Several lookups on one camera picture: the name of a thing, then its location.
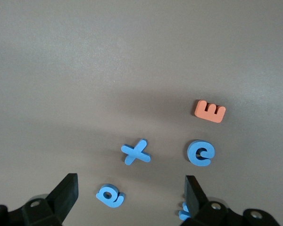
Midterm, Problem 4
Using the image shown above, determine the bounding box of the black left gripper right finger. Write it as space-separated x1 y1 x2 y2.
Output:
180 175 281 226

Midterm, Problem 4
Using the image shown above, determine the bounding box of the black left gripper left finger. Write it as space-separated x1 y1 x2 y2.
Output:
0 173 79 226

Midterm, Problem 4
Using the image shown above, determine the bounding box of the blue foam letter E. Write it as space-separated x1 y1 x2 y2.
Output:
186 140 216 167
178 202 191 222

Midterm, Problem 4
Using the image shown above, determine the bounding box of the blue foam letter x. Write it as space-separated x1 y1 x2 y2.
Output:
121 138 151 166

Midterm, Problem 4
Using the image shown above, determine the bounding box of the blue foam letter a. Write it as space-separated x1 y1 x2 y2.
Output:
95 183 125 208

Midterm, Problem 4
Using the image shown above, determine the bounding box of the orange foam letter E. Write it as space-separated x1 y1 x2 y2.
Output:
192 99 226 124

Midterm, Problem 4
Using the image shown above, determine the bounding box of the brown table cover mat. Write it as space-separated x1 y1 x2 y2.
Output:
0 0 283 226

